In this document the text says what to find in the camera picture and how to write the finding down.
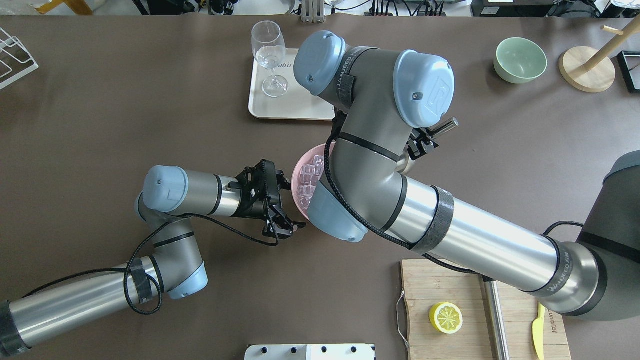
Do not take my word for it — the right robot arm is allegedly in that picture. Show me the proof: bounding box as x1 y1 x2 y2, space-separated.
294 30 640 321

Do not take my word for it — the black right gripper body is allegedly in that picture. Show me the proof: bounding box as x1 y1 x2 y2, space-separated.
406 127 439 161

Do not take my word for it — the wooden mug tree stand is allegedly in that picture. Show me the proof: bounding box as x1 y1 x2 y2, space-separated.
558 17 640 93

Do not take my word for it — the wooden cutting board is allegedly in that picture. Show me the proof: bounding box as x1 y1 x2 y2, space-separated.
400 258 572 360

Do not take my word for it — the yellow plastic knife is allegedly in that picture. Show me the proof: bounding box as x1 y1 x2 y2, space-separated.
531 302 546 360

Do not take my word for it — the cream serving tray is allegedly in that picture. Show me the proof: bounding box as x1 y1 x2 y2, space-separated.
247 48 335 121

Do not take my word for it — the pink bowl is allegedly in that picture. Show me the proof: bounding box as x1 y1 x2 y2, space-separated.
291 145 325 219

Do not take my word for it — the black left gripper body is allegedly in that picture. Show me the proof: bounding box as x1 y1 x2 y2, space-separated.
232 159 291 236

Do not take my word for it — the white wire cup rack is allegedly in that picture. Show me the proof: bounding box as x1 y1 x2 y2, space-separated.
0 28 40 90

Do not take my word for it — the clear wine glass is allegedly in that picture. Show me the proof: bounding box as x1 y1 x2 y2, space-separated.
251 20 289 98

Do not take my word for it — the shiny metal ice scoop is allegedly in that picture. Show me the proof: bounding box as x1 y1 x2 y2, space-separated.
400 117 460 175

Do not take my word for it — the half lemon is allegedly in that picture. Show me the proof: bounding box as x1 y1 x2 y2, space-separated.
429 301 464 335

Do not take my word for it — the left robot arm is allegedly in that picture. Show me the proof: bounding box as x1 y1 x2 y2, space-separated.
1 159 306 358

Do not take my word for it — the green bowl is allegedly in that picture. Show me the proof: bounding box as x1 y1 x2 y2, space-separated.
493 38 547 85

